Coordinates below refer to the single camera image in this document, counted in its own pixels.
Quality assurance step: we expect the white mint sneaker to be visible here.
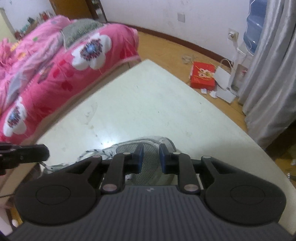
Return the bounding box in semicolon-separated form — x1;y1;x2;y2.
41;136;177;186

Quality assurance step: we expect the white black speckled shoelace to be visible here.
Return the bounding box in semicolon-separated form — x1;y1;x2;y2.
77;148;116;162

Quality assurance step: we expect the red gift box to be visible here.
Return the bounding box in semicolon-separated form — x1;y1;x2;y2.
190;61;216;91

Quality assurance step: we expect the white paper bag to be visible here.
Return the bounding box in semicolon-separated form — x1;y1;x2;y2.
213;58;233;90

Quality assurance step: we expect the grey curtain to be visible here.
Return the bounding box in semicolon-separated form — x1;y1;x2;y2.
239;1;295;149

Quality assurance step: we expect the white water dispenser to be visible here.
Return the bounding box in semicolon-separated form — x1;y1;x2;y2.
229;42;253;96

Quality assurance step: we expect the grey knitted cloth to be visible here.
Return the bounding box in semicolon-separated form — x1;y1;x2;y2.
61;19;104;49

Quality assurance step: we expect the brown wooden door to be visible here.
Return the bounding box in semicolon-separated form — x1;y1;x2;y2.
50;0;91;16

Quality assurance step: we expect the blue water bottle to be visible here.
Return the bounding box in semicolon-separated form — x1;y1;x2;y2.
243;0;267;54

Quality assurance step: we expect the white wall socket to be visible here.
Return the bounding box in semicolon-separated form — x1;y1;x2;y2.
228;28;239;42

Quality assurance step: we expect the white wall switch plate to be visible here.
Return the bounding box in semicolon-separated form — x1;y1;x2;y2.
177;13;185;23

